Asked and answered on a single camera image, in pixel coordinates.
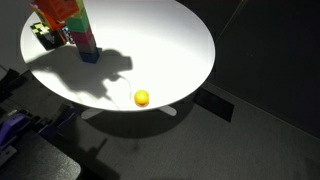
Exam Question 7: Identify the grey block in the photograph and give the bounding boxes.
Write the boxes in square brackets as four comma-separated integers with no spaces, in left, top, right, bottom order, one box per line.
[77,41,100,55]

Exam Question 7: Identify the purple black bar clamp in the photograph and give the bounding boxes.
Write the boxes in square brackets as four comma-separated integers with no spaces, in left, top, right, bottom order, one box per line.
[32,102,78,142]
[0,112,32,148]

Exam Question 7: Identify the maroon block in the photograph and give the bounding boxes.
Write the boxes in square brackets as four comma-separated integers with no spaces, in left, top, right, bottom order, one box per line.
[70,27,96,47]

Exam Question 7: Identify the multicoloured toy cube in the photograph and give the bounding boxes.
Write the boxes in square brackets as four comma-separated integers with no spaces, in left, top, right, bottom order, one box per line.
[27,2,76,46]

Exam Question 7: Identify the yellow-green block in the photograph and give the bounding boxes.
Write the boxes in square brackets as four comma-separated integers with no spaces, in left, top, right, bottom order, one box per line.
[74,0,87,17]

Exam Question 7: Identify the orange block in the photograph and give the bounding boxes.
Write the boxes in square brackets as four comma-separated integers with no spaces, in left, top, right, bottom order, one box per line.
[34,0,81,22]

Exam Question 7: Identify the yellow rounded block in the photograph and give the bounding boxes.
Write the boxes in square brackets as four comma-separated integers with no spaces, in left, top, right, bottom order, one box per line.
[133,89,150,108]

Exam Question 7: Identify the green block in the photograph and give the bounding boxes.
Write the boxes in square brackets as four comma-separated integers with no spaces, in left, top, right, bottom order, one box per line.
[64,12,91,34]

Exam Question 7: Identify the blue block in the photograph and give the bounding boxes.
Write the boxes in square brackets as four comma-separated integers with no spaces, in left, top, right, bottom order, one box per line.
[79,47,101,65]

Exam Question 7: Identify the black white checkered cube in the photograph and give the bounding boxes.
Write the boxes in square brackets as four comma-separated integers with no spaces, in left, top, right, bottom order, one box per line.
[29,21,57,52]

